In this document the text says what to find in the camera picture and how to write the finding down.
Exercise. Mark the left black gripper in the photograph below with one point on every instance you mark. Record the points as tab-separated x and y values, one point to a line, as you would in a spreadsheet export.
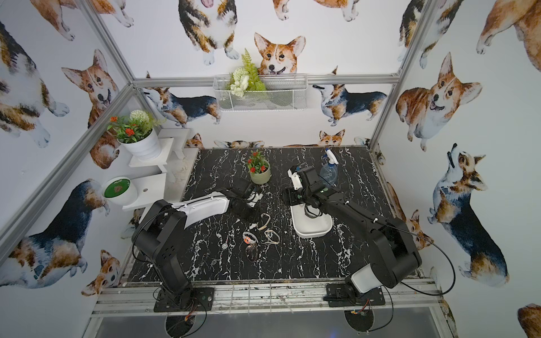
247	203

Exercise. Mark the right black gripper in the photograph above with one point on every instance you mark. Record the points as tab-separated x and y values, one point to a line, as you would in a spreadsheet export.
291	198

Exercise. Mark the white storage box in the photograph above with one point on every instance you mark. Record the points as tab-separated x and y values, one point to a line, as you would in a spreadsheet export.
307	227

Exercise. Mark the orange white watch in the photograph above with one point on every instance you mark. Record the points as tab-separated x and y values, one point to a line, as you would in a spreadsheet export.
249	238

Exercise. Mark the black watch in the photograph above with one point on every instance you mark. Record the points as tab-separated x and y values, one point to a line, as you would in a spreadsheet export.
252	252

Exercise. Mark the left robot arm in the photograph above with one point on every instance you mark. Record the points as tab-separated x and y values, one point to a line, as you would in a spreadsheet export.
159	235

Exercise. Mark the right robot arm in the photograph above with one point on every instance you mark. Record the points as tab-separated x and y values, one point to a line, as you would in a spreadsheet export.
392	253

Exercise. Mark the blue spray bottle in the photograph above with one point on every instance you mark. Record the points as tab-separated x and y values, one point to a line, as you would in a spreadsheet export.
329	171

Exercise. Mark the small green pot red flowers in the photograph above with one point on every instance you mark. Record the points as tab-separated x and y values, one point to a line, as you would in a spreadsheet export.
259	168

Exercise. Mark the fern and white flowers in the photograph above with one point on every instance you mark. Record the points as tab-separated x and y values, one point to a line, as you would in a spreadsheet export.
246	78

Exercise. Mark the large white pot plant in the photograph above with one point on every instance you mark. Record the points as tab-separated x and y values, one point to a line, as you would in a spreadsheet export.
136	132

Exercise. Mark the white bowl green top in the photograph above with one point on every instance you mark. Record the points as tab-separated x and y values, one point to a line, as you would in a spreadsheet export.
120	191

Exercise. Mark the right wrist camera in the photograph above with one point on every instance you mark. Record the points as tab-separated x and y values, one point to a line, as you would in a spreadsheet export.
295	178

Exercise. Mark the white wire wall basket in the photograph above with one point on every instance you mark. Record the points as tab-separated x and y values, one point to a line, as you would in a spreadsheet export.
280	93

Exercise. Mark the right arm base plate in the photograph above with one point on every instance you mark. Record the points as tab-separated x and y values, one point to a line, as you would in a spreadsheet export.
342	295

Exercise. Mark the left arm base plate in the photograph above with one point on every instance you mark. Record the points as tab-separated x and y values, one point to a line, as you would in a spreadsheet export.
192	299

